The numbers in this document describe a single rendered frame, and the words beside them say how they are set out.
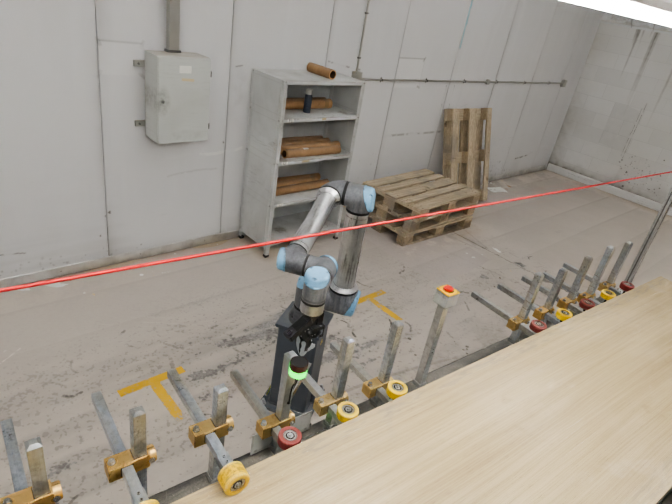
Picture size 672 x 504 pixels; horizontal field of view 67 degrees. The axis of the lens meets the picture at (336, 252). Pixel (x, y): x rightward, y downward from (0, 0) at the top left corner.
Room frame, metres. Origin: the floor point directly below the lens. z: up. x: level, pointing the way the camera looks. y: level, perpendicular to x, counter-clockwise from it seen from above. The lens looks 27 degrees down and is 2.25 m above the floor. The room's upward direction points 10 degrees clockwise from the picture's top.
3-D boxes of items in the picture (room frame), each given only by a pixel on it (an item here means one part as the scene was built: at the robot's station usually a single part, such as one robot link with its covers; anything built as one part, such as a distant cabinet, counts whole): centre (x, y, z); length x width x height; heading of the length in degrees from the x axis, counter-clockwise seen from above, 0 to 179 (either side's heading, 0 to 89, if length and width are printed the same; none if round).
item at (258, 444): (1.36, 0.08, 0.75); 0.26 x 0.01 x 0.10; 131
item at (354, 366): (1.69, -0.20, 0.81); 0.43 x 0.03 x 0.04; 41
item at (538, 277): (2.31, -1.04, 0.90); 0.03 x 0.03 x 0.48; 41
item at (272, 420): (1.30, 0.10, 0.85); 0.13 x 0.06 x 0.05; 131
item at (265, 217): (4.44, 0.47, 0.78); 0.90 x 0.45 x 1.55; 137
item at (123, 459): (0.97, 0.48, 0.95); 0.13 x 0.06 x 0.05; 131
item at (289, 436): (1.21, 0.04, 0.85); 0.08 x 0.08 x 0.11
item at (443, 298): (1.82, -0.49, 1.18); 0.07 x 0.07 x 0.08; 41
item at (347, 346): (1.49, -0.10, 0.90); 0.03 x 0.03 x 0.48; 41
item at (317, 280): (1.58, 0.05, 1.27); 0.10 x 0.09 x 0.12; 170
